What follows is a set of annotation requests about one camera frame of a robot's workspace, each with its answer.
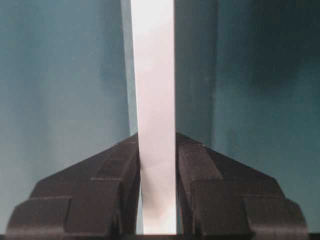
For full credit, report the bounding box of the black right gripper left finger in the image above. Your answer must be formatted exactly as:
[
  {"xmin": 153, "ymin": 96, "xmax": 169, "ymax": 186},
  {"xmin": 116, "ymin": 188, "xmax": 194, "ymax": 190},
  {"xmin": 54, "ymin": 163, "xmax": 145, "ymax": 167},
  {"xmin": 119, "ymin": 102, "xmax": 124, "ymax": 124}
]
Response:
[{"xmin": 5, "ymin": 135, "xmax": 140, "ymax": 237}]

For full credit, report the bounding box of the pale wooden board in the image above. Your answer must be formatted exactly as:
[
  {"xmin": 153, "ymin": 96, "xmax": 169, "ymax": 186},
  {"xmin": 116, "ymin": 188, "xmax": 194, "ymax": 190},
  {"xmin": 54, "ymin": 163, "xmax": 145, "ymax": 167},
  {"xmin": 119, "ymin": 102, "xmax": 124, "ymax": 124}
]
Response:
[{"xmin": 131, "ymin": 0, "xmax": 177, "ymax": 235}]

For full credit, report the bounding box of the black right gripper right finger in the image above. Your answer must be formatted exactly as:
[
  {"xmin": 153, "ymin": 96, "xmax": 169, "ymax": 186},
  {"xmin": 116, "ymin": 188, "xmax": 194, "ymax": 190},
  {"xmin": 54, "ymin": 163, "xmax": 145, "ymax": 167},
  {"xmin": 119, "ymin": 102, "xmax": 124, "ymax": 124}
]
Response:
[{"xmin": 176, "ymin": 133, "xmax": 307, "ymax": 237}]

